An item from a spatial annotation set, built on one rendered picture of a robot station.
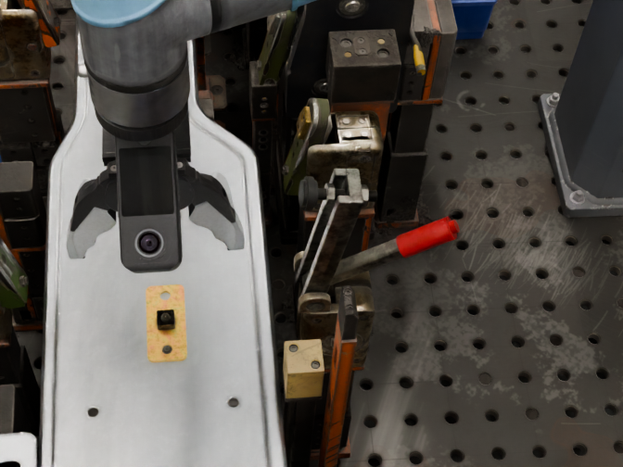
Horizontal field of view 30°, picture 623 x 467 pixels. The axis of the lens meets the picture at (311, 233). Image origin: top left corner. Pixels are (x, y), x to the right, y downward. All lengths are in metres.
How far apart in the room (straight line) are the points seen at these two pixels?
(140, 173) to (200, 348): 0.28
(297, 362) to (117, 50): 0.37
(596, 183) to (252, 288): 0.61
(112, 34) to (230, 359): 0.42
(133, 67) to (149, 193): 0.12
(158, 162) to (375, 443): 0.62
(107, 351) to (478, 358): 0.54
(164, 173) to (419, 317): 0.67
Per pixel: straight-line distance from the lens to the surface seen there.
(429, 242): 1.04
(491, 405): 1.46
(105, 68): 0.83
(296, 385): 1.06
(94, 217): 0.98
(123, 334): 1.14
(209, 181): 0.95
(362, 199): 0.96
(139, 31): 0.79
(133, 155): 0.90
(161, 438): 1.09
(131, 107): 0.85
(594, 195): 1.62
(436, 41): 1.29
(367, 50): 1.19
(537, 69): 1.79
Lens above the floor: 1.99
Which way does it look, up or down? 56 degrees down
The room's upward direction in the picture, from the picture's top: 5 degrees clockwise
